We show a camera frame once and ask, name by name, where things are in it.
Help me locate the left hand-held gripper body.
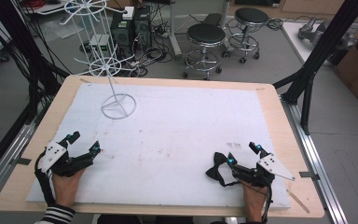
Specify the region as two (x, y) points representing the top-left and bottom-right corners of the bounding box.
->
(37, 140), (95, 178)

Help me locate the aluminium rail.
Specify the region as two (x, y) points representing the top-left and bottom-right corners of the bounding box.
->
(280, 95), (350, 224)
(0, 119), (40, 208)

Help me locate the black computer tower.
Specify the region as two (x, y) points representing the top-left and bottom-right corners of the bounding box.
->
(132, 5), (154, 51)
(109, 10), (135, 60)

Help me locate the small white box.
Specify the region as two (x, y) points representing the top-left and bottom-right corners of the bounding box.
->
(121, 6), (136, 21)

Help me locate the white foam mat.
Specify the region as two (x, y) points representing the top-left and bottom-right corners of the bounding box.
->
(25, 81), (292, 210)

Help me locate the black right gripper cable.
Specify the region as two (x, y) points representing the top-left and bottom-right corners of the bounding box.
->
(239, 178), (275, 224)

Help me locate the person's left hand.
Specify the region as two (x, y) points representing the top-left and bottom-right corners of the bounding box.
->
(51, 167), (87, 208)

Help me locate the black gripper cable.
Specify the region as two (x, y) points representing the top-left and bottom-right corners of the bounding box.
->
(34, 150), (58, 207)
(239, 178), (275, 224)

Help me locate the white green box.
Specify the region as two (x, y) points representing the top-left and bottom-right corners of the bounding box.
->
(89, 33), (112, 55)

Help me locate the black bow tie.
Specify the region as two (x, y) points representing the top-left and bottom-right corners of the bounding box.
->
(205, 151), (241, 188)

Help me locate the black round stool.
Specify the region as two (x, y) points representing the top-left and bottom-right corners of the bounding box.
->
(182, 22), (227, 81)
(221, 7), (271, 65)

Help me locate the person's right hand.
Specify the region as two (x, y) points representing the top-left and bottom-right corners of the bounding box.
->
(240, 181), (269, 224)

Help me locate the black metal frame stand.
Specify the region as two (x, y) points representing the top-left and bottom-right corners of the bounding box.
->
(272, 0), (358, 136)
(0, 0), (71, 188)

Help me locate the black tape strip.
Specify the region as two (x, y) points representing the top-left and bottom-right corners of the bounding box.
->
(298, 170), (321, 182)
(14, 157), (33, 166)

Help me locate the grey desk leg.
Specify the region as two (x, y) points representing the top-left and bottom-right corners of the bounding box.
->
(167, 0), (184, 61)

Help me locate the grey machine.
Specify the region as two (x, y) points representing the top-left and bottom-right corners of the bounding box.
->
(297, 16), (358, 51)

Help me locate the tangle of floor cables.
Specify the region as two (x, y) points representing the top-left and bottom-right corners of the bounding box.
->
(127, 6), (187, 78)

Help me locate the white wire display rack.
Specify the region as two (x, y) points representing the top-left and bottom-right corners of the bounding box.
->
(36, 0), (138, 120)

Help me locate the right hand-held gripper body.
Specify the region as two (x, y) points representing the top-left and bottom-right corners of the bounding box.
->
(232, 153), (296, 189)

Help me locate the thin wooden stick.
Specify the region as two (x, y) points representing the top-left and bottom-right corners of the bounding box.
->
(286, 188), (311, 216)

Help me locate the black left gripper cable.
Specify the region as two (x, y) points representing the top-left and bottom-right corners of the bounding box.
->
(34, 150), (58, 207)

